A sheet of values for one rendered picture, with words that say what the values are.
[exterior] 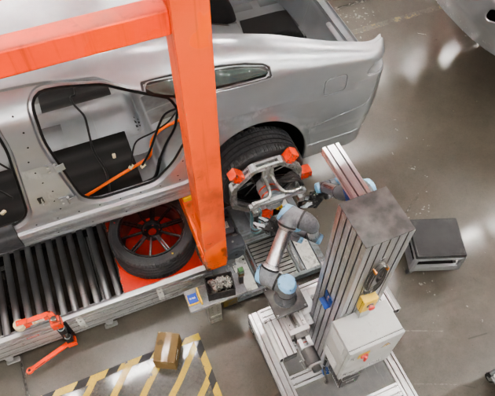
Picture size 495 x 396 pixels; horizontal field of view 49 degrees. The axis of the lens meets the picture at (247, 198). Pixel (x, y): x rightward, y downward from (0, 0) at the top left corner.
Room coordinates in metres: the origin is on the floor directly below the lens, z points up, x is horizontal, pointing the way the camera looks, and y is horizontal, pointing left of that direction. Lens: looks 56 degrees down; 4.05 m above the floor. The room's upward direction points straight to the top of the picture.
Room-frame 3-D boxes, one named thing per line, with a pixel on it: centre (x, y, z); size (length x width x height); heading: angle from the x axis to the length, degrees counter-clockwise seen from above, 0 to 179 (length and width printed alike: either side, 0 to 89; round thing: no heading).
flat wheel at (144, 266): (2.09, 0.73, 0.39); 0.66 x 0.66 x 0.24
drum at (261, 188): (2.17, -0.16, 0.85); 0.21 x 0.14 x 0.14; 22
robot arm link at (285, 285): (1.39, -0.24, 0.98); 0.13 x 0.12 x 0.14; 62
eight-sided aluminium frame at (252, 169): (2.24, -0.13, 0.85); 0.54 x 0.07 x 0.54; 112
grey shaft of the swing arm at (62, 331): (1.35, 1.32, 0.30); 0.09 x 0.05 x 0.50; 112
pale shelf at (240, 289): (1.59, 0.23, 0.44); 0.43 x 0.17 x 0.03; 112
